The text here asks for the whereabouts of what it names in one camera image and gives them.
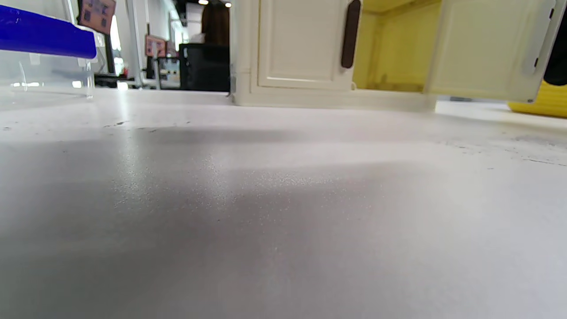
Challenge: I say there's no yellow ribbed bowl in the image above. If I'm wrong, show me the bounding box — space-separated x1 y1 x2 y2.
507 80 567 119

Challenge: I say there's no cream plastic cabinet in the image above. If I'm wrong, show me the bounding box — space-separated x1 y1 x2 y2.
229 0 567 111

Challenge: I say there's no clear plastic box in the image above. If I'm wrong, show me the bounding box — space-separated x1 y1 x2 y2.
0 4 98 100

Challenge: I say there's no person's right hand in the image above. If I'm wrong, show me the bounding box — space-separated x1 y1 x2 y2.
544 9 567 87

